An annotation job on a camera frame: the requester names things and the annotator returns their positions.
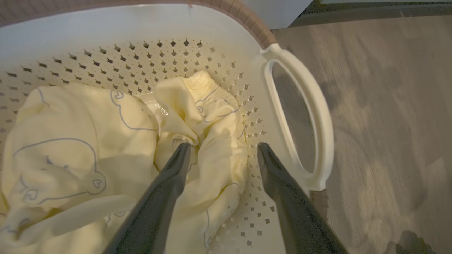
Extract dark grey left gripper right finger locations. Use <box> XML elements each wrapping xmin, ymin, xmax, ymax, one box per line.
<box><xmin>257</xmin><ymin>142</ymin><xmax>349</xmax><ymax>254</ymax></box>

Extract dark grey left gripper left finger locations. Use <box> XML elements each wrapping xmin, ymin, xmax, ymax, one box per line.
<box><xmin>104</xmin><ymin>142</ymin><xmax>192</xmax><ymax>254</ymax></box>

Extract yellow bear-print trousers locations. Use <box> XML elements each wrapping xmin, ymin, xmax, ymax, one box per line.
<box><xmin>152</xmin><ymin>70</ymin><xmax>250</xmax><ymax>254</ymax></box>

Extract yellow bear-print top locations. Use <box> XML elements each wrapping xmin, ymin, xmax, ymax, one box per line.
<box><xmin>0</xmin><ymin>83</ymin><xmax>160</xmax><ymax>254</ymax></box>

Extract cream perforated laundry basket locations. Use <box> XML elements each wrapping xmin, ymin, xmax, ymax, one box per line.
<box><xmin>0</xmin><ymin>0</ymin><xmax>335</xmax><ymax>254</ymax></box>

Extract pale green cabinet dark plinth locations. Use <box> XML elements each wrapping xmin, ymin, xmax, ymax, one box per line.
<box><xmin>290</xmin><ymin>0</ymin><xmax>452</xmax><ymax>28</ymax></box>

